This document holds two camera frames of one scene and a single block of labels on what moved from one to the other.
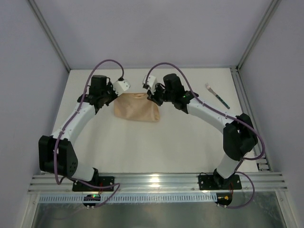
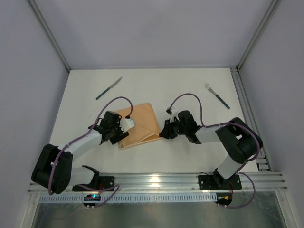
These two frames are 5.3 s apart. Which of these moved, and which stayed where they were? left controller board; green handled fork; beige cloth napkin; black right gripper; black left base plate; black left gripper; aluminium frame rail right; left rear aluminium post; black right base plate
Moved: beige cloth napkin; black left gripper; black right gripper
Stayed: black right base plate; black left base plate; aluminium frame rail right; left controller board; green handled fork; left rear aluminium post
